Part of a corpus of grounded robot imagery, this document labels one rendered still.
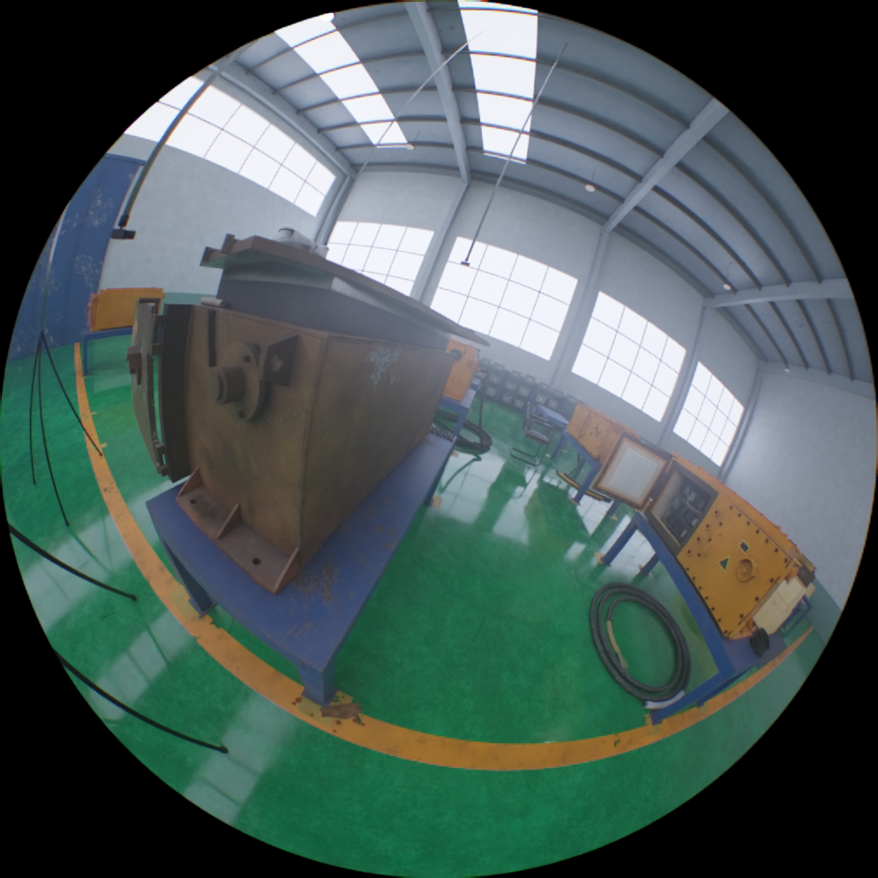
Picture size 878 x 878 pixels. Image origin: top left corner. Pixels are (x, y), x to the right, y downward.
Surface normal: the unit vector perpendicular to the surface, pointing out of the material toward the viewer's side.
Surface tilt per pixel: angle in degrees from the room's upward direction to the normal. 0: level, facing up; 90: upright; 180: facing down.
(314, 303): 90
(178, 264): 90
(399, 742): 0
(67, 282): 90
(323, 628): 0
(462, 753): 0
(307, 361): 90
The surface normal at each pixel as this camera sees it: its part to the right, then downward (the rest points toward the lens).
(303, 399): -0.21, 0.29
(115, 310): 0.92, 0.38
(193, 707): 0.33, -0.88
